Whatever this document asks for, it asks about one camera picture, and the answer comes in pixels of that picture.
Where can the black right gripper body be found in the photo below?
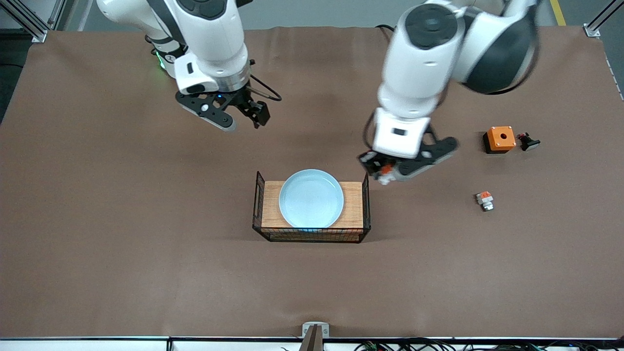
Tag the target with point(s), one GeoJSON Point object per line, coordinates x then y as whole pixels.
{"type": "Point", "coordinates": [242, 101]}

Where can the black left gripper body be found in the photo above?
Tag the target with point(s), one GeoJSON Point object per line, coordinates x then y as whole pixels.
{"type": "Point", "coordinates": [371, 163]}

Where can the white orange button contact block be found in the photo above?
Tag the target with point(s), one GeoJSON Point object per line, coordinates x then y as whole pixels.
{"type": "Point", "coordinates": [386, 171]}
{"type": "Point", "coordinates": [485, 200]}

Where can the light blue round plate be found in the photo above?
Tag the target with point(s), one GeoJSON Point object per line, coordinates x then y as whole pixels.
{"type": "Point", "coordinates": [311, 200]}

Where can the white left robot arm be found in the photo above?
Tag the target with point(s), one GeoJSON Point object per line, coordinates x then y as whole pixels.
{"type": "Point", "coordinates": [419, 63]}

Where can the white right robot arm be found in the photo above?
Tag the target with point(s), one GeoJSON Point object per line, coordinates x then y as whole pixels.
{"type": "Point", "coordinates": [209, 34]}

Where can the black push button head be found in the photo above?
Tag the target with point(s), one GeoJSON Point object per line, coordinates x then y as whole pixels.
{"type": "Point", "coordinates": [528, 143]}

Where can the wooden board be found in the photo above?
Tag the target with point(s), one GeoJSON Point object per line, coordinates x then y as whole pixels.
{"type": "Point", "coordinates": [270, 204]}

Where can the brown table cover sheet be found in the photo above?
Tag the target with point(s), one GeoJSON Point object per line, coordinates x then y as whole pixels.
{"type": "Point", "coordinates": [146, 219]}

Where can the orange button enclosure box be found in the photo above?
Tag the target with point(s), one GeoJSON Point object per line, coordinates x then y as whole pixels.
{"type": "Point", "coordinates": [500, 138]}

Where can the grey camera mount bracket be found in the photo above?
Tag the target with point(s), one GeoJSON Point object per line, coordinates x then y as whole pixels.
{"type": "Point", "coordinates": [315, 331]}

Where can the aluminium frame profile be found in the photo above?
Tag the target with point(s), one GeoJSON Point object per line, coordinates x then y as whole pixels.
{"type": "Point", "coordinates": [591, 30]}
{"type": "Point", "coordinates": [39, 35]}

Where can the white table edge rail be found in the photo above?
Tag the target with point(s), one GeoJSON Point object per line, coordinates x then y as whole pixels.
{"type": "Point", "coordinates": [97, 345]}

